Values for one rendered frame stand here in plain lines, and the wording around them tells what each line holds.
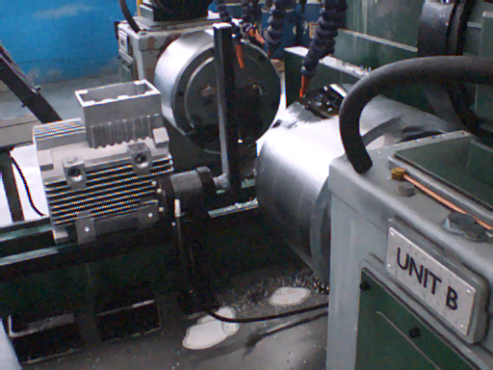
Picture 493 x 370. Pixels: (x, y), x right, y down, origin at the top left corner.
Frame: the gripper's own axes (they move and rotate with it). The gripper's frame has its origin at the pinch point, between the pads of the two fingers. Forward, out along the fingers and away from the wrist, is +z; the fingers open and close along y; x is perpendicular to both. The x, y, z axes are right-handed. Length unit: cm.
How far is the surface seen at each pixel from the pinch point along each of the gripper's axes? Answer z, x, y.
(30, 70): 80, 50, 546
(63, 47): 83, 5, 547
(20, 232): 12.9, 17.0, -1.5
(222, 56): 4.1, -25.8, -21.0
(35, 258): 13.3, 14.8, -13.1
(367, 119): 13, -32, -42
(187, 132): 25.5, -17.7, 15.1
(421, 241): 9, -22, -65
